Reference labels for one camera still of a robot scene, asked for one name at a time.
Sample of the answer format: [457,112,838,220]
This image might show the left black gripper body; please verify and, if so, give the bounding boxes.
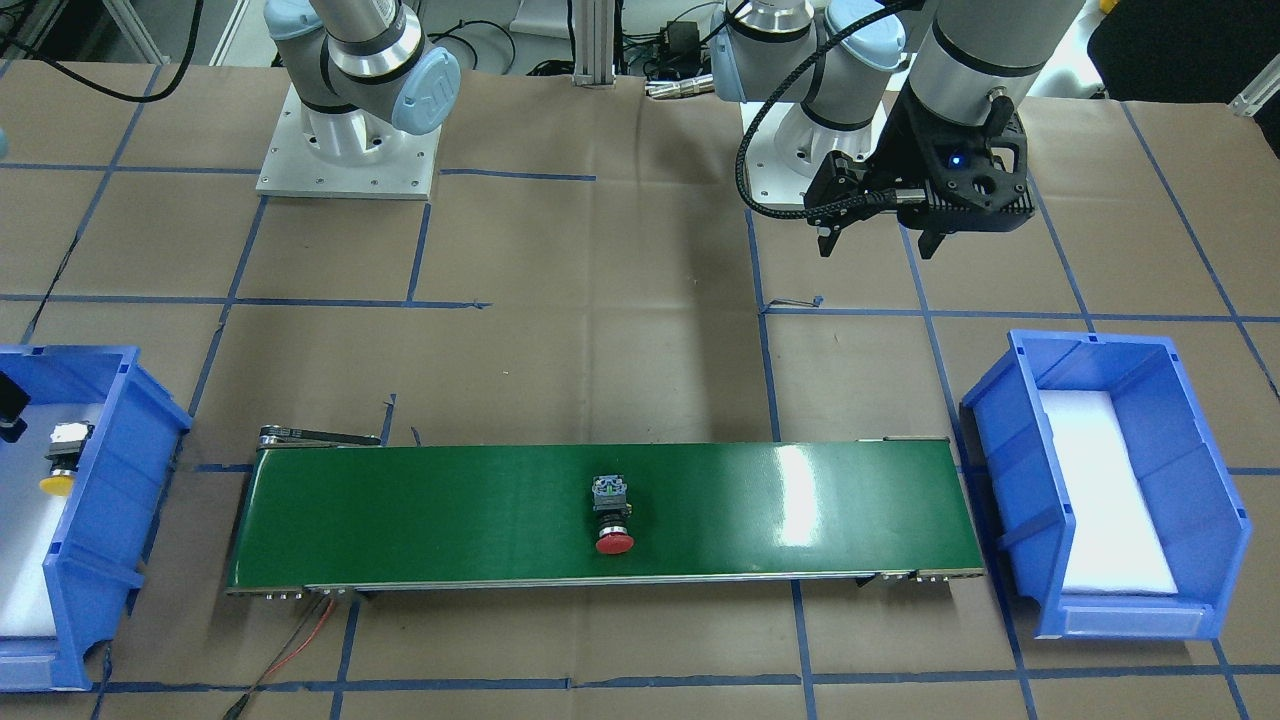
[804,87,1036,234]

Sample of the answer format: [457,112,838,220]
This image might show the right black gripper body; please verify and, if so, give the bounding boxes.
[0,372,31,443]

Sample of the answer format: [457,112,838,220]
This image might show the yellow push button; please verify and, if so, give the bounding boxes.
[38,420,95,498]

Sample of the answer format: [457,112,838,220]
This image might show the red push button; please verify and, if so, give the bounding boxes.
[590,474,635,556]

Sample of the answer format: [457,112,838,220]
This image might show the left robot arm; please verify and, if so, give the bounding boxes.
[708,1,1079,259]

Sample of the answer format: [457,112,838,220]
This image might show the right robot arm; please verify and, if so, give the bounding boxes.
[3,1,461,357]

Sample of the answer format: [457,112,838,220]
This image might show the blue bin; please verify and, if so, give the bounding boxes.
[3,345,192,693]
[963,329,1252,641]

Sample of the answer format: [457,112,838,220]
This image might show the brown paper table cover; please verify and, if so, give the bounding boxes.
[3,61,1277,719]

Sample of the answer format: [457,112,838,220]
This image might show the green conveyor belt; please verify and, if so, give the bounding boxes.
[227,439,984,596]

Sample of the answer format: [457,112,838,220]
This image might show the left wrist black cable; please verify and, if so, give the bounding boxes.
[735,0,925,222]

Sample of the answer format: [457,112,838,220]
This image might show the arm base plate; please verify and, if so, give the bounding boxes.
[746,101,887,210]
[255,87,442,201]

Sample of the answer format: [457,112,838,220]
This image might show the aluminium frame post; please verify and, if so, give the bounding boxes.
[566,1,623,87]

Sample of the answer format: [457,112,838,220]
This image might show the red black conveyor wires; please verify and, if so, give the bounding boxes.
[220,592,346,720]

